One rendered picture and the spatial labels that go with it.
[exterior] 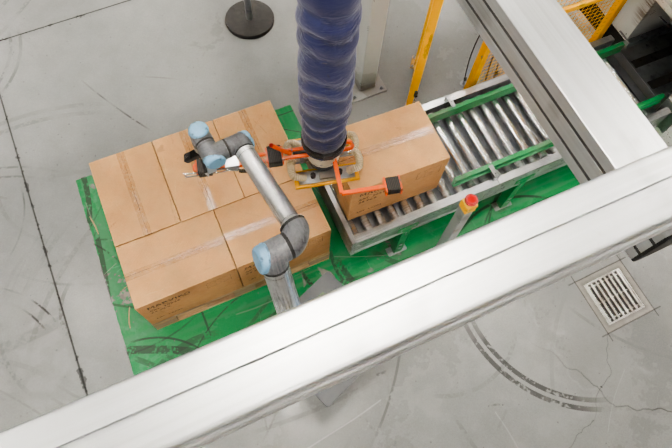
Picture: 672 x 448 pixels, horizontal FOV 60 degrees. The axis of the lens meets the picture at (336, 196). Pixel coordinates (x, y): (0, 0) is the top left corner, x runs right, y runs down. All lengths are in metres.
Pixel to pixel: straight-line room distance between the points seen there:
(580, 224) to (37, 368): 3.79
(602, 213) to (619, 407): 3.58
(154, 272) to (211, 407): 2.94
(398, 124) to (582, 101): 2.44
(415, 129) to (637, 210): 2.70
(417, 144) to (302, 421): 1.80
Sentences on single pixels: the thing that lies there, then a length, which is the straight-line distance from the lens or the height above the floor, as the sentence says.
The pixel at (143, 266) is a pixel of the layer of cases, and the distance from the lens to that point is 3.57.
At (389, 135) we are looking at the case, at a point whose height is 0.95.
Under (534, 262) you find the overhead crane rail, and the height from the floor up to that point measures 3.21.
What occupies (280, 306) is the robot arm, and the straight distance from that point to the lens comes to 2.52.
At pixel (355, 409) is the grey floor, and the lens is 3.84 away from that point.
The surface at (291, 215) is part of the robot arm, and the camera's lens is 2.38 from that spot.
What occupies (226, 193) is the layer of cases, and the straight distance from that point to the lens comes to 3.64.
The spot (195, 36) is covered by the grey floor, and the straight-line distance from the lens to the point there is 5.02.
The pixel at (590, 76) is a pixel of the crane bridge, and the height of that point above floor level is 3.05.
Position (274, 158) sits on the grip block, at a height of 1.22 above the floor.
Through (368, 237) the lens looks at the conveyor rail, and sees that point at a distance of 3.45.
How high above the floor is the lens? 3.82
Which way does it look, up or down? 66 degrees down
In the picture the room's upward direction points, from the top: 6 degrees clockwise
